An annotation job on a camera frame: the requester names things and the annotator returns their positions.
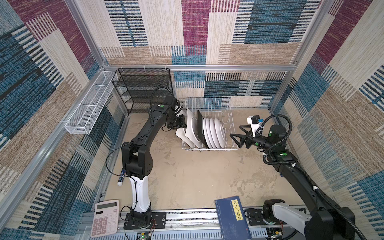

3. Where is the aluminium front rail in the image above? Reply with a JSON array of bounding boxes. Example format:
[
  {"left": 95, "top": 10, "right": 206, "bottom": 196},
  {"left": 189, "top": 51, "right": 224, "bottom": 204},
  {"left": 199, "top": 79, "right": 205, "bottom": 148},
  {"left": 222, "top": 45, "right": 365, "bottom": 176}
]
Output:
[{"left": 75, "top": 207, "right": 305, "bottom": 240}]

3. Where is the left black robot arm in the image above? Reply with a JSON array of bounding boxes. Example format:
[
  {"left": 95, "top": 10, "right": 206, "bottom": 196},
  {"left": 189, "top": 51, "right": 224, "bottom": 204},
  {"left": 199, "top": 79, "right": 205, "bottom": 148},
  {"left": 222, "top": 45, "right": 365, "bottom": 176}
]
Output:
[{"left": 121, "top": 96, "right": 185, "bottom": 227}]

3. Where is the white wire dish rack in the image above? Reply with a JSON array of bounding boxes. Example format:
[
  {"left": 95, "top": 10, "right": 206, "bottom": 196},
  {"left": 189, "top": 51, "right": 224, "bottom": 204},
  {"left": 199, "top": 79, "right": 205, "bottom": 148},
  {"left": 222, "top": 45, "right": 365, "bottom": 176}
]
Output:
[{"left": 181, "top": 97, "right": 239, "bottom": 151}]

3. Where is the black square plate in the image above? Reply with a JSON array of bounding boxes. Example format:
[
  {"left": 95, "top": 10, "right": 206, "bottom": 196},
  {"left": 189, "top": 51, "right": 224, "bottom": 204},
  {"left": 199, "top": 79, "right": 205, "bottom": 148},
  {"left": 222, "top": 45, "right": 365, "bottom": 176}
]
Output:
[{"left": 197, "top": 110, "right": 210, "bottom": 149}]

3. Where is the pink calculator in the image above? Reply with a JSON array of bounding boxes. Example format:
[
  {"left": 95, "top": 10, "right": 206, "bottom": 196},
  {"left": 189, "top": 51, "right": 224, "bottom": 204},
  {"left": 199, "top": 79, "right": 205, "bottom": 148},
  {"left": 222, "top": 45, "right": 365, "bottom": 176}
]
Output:
[{"left": 91, "top": 200, "right": 120, "bottom": 239}]

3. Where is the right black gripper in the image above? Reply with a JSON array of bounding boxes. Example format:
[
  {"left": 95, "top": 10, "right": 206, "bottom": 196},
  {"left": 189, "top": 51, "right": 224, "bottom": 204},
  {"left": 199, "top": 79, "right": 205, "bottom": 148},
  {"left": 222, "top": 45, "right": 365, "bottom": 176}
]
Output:
[{"left": 229, "top": 124, "right": 274, "bottom": 151}]

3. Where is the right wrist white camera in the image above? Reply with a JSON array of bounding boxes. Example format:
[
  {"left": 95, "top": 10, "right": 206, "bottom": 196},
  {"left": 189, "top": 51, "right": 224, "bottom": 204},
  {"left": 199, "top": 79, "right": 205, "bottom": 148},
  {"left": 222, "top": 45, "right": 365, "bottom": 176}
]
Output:
[{"left": 247, "top": 115, "right": 264, "bottom": 138}]

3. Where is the black mesh shelf rack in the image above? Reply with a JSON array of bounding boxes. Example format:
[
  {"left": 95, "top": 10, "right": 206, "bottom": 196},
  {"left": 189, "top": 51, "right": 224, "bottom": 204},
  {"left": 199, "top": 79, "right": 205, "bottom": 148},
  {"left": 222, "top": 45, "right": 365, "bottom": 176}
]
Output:
[{"left": 112, "top": 68, "right": 174, "bottom": 114}]

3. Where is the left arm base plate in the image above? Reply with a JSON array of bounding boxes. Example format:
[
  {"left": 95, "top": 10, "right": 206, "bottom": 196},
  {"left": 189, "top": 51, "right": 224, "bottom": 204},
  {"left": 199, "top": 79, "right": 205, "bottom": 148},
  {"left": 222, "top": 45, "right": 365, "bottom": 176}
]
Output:
[{"left": 124, "top": 212, "right": 167, "bottom": 230}]

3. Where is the white square plate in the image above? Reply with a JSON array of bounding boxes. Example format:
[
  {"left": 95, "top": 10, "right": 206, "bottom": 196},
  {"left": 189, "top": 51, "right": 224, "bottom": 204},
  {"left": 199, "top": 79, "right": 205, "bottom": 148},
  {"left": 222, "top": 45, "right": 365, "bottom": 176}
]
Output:
[
  {"left": 185, "top": 109, "right": 203, "bottom": 149},
  {"left": 176, "top": 110, "right": 195, "bottom": 149}
]

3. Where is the white round plate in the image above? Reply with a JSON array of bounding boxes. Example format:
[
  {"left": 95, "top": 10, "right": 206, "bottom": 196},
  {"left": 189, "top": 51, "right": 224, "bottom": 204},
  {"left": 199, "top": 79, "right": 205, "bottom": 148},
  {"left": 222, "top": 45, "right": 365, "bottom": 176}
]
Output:
[
  {"left": 210, "top": 118, "right": 221, "bottom": 149},
  {"left": 203, "top": 118, "right": 213, "bottom": 149},
  {"left": 207, "top": 118, "right": 219, "bottom": 149},
  {"left": 214, "top": 118, "right": 227, "bottom": 149}
]

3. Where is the white wire wall basket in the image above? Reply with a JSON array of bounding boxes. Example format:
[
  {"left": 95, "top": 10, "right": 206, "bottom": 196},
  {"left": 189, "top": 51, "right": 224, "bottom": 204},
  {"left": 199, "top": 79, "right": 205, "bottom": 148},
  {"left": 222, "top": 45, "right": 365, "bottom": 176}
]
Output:
[{"left": 65, "top": 72, "right": 115, "bottom": 135}]

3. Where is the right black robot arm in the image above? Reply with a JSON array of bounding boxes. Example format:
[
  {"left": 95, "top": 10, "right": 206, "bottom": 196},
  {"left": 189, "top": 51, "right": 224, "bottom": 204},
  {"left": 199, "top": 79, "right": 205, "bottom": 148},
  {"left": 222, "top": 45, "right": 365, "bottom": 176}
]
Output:
[{"left": 230, "top": 125, "right": 356, "bottom": 240}]

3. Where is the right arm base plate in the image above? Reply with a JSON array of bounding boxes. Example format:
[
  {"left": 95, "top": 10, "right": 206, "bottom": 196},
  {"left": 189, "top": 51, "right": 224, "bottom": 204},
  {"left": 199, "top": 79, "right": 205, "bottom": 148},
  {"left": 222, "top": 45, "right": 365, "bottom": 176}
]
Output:
[{"left": 244, "top": 208, "right": 281, "bottom": 226}]

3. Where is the blue book yellow label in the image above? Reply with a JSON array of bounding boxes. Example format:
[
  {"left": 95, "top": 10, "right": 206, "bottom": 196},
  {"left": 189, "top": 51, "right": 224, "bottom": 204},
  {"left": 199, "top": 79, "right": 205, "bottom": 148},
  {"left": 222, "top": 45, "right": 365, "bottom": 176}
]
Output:
[{"left": 215, "top": 196, "right": 252, "bottom": 240}]

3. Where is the blue white marker pen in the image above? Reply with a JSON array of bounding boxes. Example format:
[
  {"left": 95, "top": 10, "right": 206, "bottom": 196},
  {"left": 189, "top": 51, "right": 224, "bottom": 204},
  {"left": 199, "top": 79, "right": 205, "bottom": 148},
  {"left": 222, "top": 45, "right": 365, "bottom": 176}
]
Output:
[{"left": 117, "top": 169, "right": 126, "bottom": 186}]

